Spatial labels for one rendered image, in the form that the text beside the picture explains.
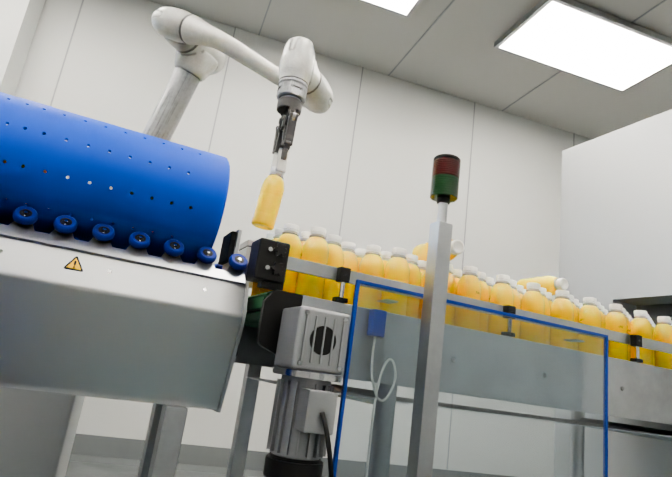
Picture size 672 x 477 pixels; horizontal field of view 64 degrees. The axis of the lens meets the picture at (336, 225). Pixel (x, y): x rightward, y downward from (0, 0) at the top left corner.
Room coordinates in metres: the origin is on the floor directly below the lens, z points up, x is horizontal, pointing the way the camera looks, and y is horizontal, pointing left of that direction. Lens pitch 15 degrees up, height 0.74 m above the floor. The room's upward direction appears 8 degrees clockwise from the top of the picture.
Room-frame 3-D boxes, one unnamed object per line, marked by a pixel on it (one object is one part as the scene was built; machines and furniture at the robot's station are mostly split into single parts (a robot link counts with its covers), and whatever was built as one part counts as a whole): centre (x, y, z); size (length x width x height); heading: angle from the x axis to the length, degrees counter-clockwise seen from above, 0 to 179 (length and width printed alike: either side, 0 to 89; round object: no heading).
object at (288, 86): (1.49, 0.19, 1.54); 0.09 x 0.09 x 0.06
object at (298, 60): (1.50, 0.18, 1.65); 0.13 x 0.11 x 0.16; 158
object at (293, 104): (1.49, 0.19, 1.47); 0.08 x 0.07 x 0.09; 24
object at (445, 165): (1.18, -0.24, 1.23); 0.06 x 0.06 x 0.04
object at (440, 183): (1.18, -0.24, 1.18); 0.06 x 0.06 x 0.05
